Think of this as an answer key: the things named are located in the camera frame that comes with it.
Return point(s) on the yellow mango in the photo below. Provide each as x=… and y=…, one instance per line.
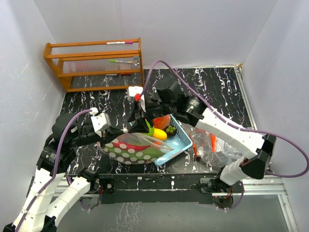
x=159, y=134

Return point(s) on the green pen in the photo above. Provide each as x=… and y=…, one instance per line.
x=120, y=61

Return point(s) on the red chili pepper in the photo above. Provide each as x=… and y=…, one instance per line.
x=126, y=146

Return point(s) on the watermelon slice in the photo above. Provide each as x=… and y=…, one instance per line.
x=162, y=122

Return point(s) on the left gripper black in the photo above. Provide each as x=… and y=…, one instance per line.
x=114, y=131

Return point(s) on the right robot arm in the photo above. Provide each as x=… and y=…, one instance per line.
x=256, y=149

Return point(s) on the white dotted zip bag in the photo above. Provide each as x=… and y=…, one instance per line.
x=134, y=139

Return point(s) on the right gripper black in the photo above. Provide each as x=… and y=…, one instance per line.
x=140, y=125

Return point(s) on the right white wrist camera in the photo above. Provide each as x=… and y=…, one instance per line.
x=134, y=95

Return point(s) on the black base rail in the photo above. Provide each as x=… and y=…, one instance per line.
x=161, y=188

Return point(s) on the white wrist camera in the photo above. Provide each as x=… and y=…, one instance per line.
x=134, y=95
x=100, y=121

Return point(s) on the clear bag orange zipper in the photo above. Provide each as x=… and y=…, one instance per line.
x=211, y=150

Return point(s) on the light blue plastic basket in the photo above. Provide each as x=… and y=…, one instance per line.
x=176, y=145

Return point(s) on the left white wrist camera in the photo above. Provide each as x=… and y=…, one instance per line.
x=100, y=121

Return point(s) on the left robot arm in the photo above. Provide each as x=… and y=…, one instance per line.
x=40, y=213

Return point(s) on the wooden shelf rack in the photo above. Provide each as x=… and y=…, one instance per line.
x=81, y=59

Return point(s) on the dark purple mangosteen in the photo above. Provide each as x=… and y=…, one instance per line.
x=170, y=131

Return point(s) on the pink white pen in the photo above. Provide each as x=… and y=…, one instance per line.
x=119, y=42

